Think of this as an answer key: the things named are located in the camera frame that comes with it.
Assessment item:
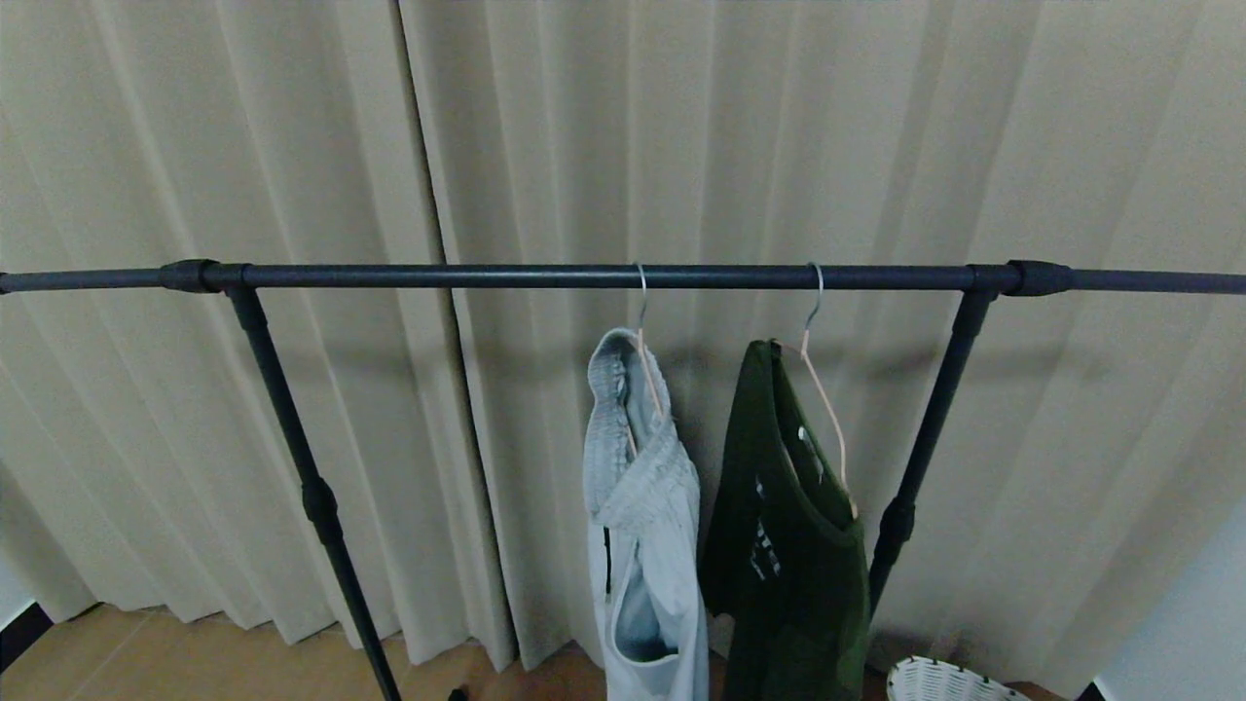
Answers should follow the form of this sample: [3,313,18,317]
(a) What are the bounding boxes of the pink clothes hanger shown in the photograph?
[623,261,673,459]
[798,261,861,520]

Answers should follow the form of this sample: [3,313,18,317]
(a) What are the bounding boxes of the pale grey shorts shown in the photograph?
[582,327,711,701]

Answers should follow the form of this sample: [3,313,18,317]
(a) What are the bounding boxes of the green garment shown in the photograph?
[701,339,872,701]

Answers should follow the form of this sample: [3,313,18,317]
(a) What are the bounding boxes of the black clothes rack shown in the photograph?
[0,258,1246,701]

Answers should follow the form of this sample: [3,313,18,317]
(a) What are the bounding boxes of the white laundry basket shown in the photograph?
[886,655,1035,701]

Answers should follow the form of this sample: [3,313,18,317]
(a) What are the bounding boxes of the beige curtain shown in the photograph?
[0,0,1246,700]

